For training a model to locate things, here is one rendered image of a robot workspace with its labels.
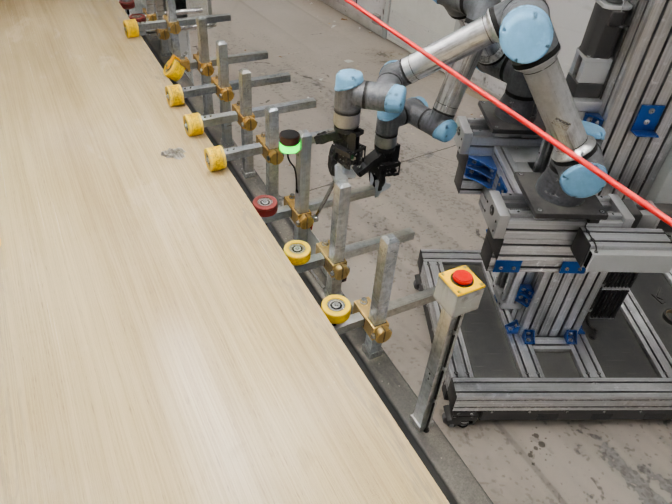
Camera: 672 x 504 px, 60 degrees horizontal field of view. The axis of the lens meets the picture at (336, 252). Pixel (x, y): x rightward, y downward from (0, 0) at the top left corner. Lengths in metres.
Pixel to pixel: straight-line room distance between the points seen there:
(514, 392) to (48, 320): 1.63
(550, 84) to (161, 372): 1.15
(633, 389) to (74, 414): 1.99
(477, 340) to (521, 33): 1.39
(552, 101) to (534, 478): 1.45
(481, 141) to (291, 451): 1.39
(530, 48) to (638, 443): 1.76
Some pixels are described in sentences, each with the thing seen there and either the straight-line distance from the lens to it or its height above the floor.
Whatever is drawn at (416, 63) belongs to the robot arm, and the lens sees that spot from 1.70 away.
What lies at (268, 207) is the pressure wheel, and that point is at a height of 0.91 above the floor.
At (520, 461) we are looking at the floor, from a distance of 2.49.
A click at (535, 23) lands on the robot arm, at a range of 1.49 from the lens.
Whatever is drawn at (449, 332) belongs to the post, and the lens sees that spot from 1.30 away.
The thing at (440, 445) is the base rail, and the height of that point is 0.70.
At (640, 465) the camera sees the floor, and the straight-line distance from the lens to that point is 2.69.
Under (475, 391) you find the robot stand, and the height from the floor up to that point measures 0.23.
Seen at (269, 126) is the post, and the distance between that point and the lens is 2.00.
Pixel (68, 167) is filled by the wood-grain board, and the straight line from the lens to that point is 2.17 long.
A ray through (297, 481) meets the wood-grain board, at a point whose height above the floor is 0.90.
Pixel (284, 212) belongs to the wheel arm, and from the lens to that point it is 1.94.
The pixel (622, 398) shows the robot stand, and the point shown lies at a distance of 2.55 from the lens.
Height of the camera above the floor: 2.03
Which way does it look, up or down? 41 degrees down
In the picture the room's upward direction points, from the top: 5 degrees clockwise
